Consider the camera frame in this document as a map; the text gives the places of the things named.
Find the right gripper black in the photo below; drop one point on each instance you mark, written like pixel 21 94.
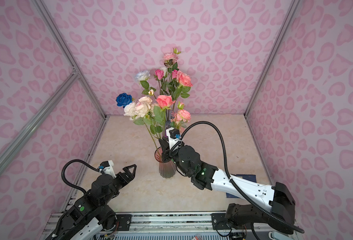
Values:
pixel 166 151

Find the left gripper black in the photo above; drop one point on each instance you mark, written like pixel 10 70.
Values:
pixel 130 175

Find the red grey glass vase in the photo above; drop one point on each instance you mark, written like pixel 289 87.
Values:
pixel 166 170

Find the small pink rose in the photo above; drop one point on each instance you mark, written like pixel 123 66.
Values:
pixel 180 118

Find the pale peach rose spray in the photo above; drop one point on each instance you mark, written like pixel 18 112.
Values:
pixel 149 114

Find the cream rose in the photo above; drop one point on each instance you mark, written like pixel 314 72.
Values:
pixel 129 111

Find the dark blue flower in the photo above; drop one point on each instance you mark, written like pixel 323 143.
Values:
pixel 123 100

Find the large salmon pink rose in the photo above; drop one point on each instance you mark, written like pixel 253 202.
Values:
pixel 179 89

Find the magenta pink rose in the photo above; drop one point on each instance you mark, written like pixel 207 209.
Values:
pixel 159 74

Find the hot pink rose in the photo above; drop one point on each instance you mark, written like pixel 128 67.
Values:
pixel 175 75

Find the pale blue white rose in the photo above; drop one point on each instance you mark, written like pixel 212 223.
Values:
pixel 142 75

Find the purple blue glass vase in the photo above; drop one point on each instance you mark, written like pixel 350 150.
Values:
pixel 168 117

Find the coral pink rose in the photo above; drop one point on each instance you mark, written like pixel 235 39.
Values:
pixel 162 114

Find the pink white rose with bud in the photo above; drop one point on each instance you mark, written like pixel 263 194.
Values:
pixel 170 60

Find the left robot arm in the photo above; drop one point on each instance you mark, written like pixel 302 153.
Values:
pixel 91 213

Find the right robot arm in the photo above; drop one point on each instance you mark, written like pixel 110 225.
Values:
pixel 272 205

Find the blue booklet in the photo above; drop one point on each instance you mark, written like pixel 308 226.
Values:
pixel 251 178

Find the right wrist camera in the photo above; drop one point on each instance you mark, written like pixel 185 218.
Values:
pixel 173 136

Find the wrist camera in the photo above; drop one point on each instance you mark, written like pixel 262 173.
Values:
pixel 106 167
pixel 173 136

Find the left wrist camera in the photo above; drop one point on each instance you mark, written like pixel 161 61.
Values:
pixel 106 167

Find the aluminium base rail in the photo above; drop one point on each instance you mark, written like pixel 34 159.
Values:
pixel 178 226

